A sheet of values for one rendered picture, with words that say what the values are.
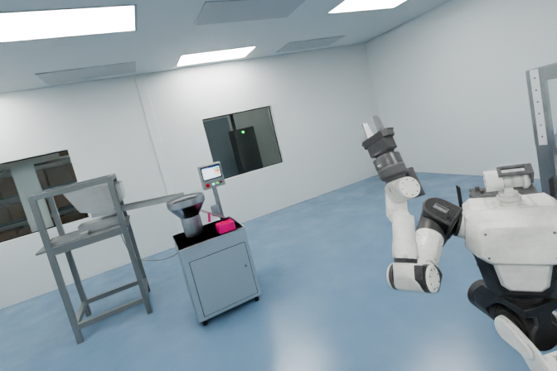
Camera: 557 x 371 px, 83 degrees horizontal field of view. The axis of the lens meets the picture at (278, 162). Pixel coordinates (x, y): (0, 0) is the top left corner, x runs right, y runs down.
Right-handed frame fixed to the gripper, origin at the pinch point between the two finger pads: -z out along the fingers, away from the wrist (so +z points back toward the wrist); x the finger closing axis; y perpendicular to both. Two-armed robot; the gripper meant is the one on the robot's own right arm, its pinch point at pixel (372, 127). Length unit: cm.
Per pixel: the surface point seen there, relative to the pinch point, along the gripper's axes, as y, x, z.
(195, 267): 17, -226, 16
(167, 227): -11, -483, -73
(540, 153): -93, 4, 24
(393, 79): -465, -291, -231
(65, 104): 106, -412, -273
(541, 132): -91, 9, 15
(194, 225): 8, -234, -22
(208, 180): -16, -231, -63
